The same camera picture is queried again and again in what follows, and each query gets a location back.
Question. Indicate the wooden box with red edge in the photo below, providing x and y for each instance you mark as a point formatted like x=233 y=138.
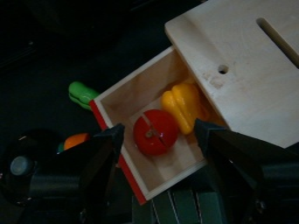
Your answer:
x=156 y=122

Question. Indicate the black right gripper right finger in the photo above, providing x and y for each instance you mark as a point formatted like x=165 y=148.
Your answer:
x=226 y=163

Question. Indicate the orange toy carrot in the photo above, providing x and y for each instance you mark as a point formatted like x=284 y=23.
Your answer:
x=76 y=140

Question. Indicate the red toy tomato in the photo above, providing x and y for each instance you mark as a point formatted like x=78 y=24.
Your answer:
x=156 y=132

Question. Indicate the wooden sliding lid with slot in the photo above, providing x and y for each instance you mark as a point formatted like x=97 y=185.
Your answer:
x=249 y=73

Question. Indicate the yellow toy bell pepper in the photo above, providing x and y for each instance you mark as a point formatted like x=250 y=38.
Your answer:
x=184 y=106

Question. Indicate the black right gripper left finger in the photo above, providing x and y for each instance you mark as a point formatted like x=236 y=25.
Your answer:
x=102 y=163

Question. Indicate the green toy pea pod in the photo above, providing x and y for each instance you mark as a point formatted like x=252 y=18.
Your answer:
x=81 y=94

